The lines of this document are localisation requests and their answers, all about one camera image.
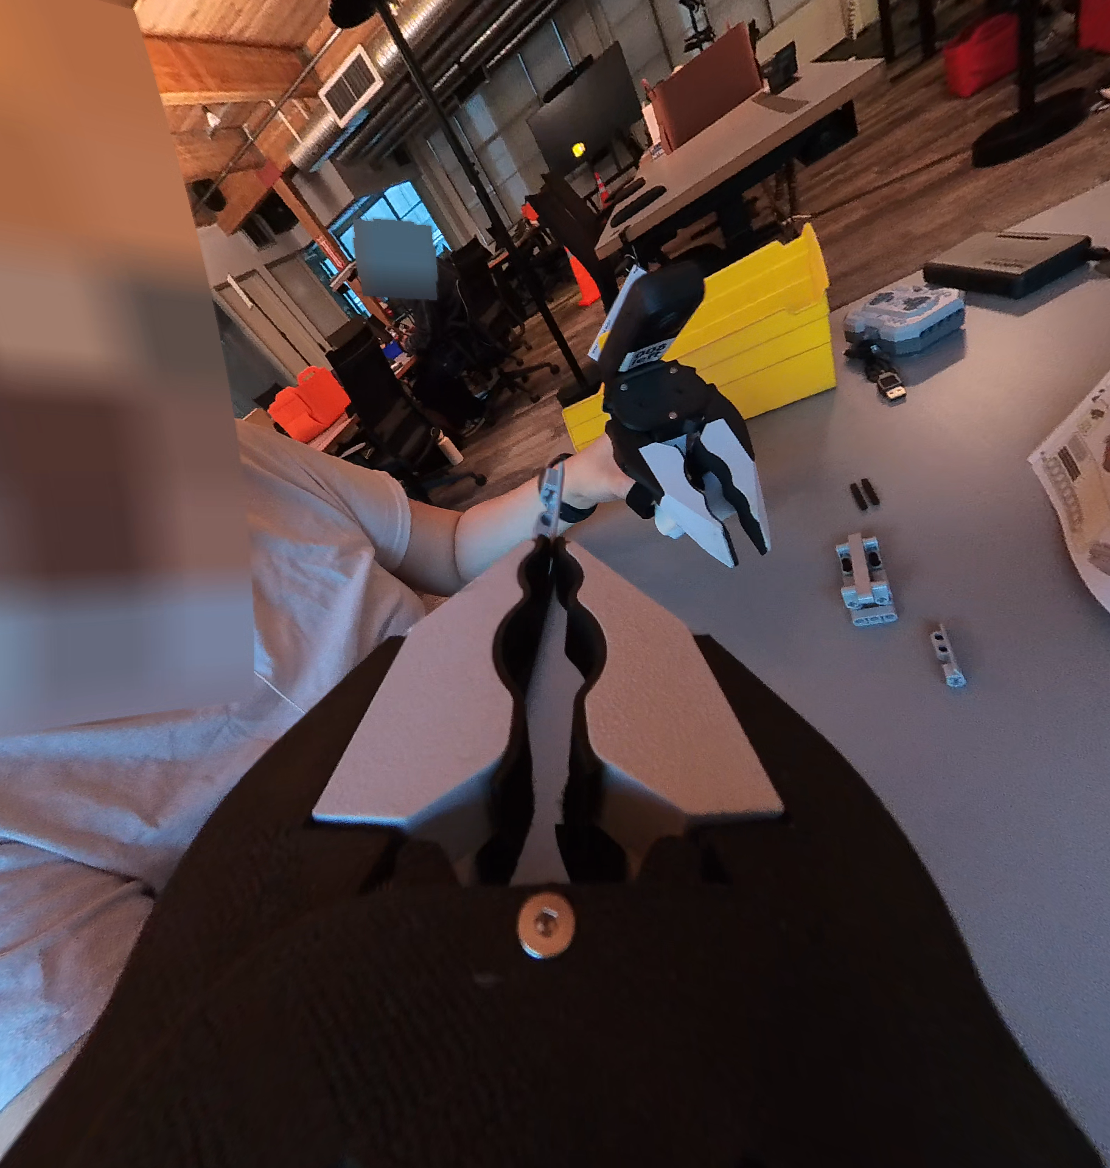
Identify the small grey building beam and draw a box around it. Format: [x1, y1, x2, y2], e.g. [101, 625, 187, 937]
[928, 623, 969, 688]
[532, 459, 569, 550]

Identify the person's left hand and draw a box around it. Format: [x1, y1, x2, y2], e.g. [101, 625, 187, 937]
[568, 446, 637, 507]

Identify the person's left forearm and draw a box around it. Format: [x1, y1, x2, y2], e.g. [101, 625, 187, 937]
[455, 460, 601, 594]

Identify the black stand with base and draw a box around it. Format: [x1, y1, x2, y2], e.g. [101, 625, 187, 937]
[970, 0, 1087, 169]

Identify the red beanbag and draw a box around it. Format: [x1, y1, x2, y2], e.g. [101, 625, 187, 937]
[940, 13, 1021, 96]

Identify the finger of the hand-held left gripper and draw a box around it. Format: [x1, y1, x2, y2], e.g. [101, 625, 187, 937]
[637, 436, 744, 571]
[693, 413, 774, 559]

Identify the open instruction booklet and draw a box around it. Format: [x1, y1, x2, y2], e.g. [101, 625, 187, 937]
[1029, 337, 1110, 635]

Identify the orange bag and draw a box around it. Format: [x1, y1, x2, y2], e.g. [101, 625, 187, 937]
[267, 365, 350, 439]

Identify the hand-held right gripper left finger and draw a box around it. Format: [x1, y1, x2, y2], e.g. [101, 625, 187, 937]
[312, 537, 555, 885]

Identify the black monitor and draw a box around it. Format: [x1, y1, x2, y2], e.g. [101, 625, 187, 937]
[528, 40, 642, 178]

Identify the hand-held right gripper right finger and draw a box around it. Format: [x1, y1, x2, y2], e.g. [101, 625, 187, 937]
[554, 539, 783, 850]

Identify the silver air duct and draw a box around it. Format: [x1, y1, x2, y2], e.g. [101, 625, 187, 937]
[290, 0, 555, 174]

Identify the grey building block assembly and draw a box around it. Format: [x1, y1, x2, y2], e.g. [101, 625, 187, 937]
[836, 533, 901, 625]

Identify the brown board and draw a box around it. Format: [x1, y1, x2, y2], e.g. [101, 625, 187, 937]
[650, 22, 764, 151]

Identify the white air vent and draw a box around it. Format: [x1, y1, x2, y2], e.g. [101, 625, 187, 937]
[318, 45, 378, 124]

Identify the light grey battery box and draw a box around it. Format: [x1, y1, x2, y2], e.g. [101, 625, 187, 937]
[842, 284, 966, 357]

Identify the long grey office desk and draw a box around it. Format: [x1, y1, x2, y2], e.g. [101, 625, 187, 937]
[596, 54, 884, 266]

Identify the flat black device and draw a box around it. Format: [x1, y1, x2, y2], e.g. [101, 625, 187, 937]
[922, 232, 1092, 297]

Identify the black floor lamp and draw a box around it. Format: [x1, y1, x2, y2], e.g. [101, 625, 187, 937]
[328, 0, 588, 388]

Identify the yellow plastic bin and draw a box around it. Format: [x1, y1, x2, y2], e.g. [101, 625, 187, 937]
[562, 221, 837, 452]

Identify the black office chair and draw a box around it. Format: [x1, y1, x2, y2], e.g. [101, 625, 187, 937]
[327, 319, 487, 498]

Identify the black usb cable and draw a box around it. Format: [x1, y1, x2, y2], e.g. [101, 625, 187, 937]
[845, 339, 907, 403]

